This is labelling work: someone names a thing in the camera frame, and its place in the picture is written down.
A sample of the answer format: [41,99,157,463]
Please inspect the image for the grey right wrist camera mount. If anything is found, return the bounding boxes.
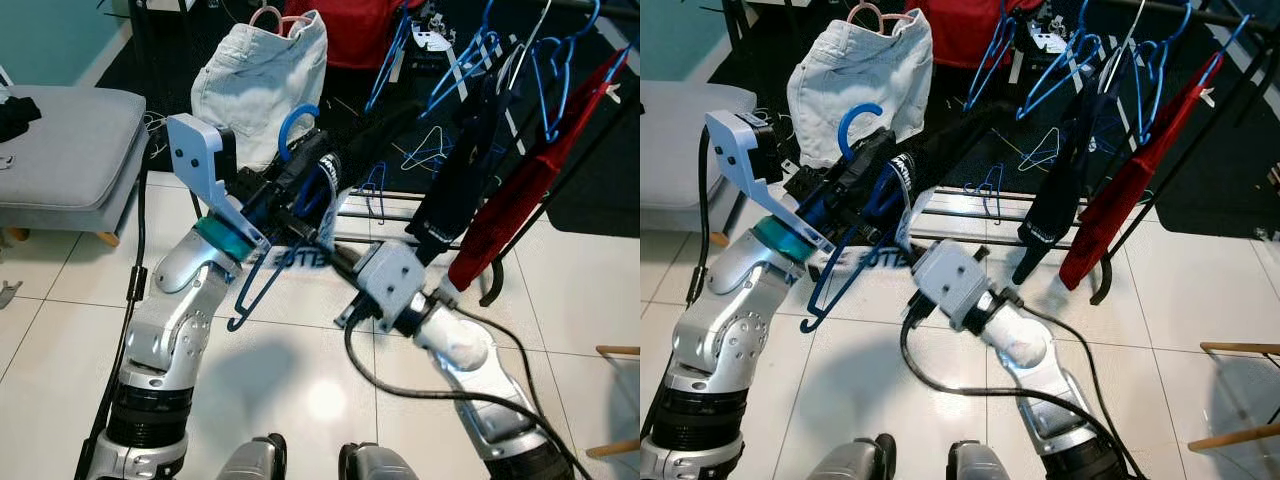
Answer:
[335,240,426,331]
[908,240,1001,333]

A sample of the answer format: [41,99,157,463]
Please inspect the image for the grey robot left leg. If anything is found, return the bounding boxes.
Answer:
[215,433,288,480]
[808,433,898,480]

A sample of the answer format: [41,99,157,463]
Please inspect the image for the dark red garment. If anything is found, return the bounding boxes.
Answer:
[1058,50,1216,293]
[447,45,629,293]

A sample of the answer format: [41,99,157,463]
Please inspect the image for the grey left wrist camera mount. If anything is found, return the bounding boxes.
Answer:
[705,110,836,253]
[165,113,271,251]

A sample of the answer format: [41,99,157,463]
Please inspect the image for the light denim shorts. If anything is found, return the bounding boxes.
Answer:
[787,10,936,169]
[190,10,329,171]

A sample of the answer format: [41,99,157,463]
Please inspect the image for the pink plastic hanger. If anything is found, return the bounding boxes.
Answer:
[846,2,916,36]
[248,5,316,36]

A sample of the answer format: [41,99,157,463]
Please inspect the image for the red shirt with yellow print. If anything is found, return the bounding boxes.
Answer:
[285,0,421,71]
[918,0,1051,71]

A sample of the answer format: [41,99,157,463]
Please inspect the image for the grey robot right leg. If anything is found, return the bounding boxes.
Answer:
[945,440,1013,480]
[338,442,421,480]

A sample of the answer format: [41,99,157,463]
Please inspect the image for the navy garment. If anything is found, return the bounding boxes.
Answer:
[408,65,536,263]
[1012,60,1131,288]

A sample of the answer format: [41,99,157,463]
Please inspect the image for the grey robot leg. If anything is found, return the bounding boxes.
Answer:
[338,442,421,480]
[945,440,1013,480]
[808,433,898,480]
[215,433,288,480]

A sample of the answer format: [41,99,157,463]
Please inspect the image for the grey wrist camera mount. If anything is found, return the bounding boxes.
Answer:
[335,240,426,331]
[705,110,836,253]
[908,240,1001,333]
[165,113,271,251]

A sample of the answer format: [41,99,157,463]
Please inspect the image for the black cloth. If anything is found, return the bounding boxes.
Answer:
[0,95,43,143]

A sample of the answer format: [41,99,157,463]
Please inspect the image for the grey upholstered bench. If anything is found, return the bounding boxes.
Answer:
[640,80,759,236]
[0,85,149,246]

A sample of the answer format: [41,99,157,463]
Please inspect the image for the black garment with lettered band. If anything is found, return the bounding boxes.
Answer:
[295,95,433,271]
[850,98,1006,271]

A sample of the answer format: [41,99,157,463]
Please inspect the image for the black metal clothes rack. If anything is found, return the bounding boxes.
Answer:
[128,0,641,306]
[720,0,1280,306]

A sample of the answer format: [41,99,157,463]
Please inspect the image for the wooden chair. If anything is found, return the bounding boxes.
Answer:
[1188,342,1280,453]
[585,345,641,461]

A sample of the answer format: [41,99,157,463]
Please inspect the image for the white wire hanger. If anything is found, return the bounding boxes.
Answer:
[497,0,553,96]
[400,125,448,173]
[1018,125,1064,173]
[1098,0,1153,93]

